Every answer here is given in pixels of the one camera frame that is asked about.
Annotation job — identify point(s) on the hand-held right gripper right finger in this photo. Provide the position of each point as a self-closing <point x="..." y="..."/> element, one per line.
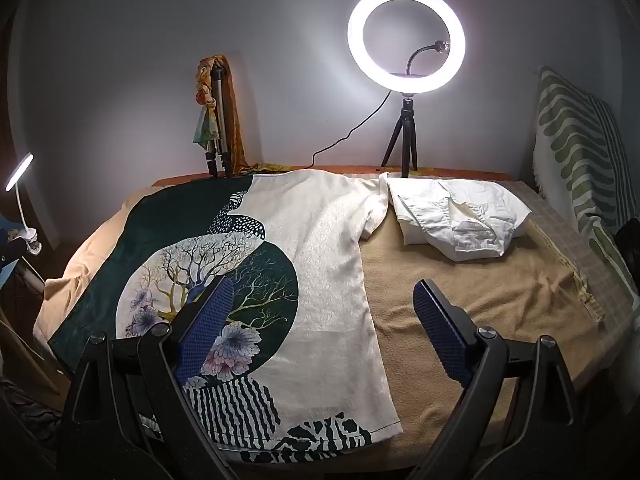
<point x="442" y="325"/>

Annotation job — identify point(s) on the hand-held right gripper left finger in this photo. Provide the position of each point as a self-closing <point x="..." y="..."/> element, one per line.
<point x="207" y="325"/>

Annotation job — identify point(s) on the green and white printed t-shirt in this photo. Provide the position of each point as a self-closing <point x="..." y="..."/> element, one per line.
<point x="325" y="260"/>

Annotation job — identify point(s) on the tan blanket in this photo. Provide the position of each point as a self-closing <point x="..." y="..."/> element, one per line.
<point x="450" y="300"/>

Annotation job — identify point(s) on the folded white garment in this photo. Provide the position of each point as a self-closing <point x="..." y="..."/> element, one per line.
<point x="450" y="210"/>

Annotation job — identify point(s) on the small black tripod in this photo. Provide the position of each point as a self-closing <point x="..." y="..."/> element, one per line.
<point x="402" y="125"/>

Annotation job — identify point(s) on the orange yellow cloth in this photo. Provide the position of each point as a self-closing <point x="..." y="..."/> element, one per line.
<point x="237" y="120"/>

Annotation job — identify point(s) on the multicoloured hanging cloth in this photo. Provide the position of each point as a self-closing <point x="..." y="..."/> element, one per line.
<point x="205" y="110"/>

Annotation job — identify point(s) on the folded silver black tripod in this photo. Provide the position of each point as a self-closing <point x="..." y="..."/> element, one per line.
<point x="220" y="110"/>

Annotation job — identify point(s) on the green striped pillow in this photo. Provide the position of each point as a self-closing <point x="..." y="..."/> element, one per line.
<point x="575" y="135"/>

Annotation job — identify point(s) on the white clip desk lamp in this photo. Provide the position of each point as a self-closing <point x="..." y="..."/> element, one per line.
<point x="20" y="170"/>

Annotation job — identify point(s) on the black gooseneck phone holder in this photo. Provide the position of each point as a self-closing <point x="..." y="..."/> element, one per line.
<point x="415" y="60"/>

